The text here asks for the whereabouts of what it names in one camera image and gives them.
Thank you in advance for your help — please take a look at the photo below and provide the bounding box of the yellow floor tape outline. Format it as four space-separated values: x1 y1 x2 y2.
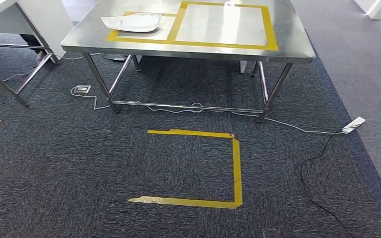
127 129 244 210

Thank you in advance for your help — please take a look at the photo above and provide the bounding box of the steel workbench table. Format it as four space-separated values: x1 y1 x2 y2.
61 0 316 124

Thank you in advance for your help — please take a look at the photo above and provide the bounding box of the thin white floor cable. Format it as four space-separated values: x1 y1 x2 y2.
0 52 103 91

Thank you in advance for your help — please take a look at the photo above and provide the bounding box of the white pointed plastic shell part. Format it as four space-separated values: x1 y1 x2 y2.
101 13 162 33

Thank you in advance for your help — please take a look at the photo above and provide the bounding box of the black power cable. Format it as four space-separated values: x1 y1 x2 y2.
300 129 356 238

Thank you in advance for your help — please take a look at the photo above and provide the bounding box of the yellow tape outline on workbench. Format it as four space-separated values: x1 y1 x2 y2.
106 1 279 52

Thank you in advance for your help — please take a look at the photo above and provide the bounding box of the white power cable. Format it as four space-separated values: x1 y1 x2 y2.
70 86 345 135

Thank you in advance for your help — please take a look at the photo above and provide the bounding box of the white power strip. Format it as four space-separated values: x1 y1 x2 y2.
341 117 366 135

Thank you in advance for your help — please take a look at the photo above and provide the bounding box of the steel table leg frame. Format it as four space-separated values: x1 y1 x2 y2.
0 42 54 109

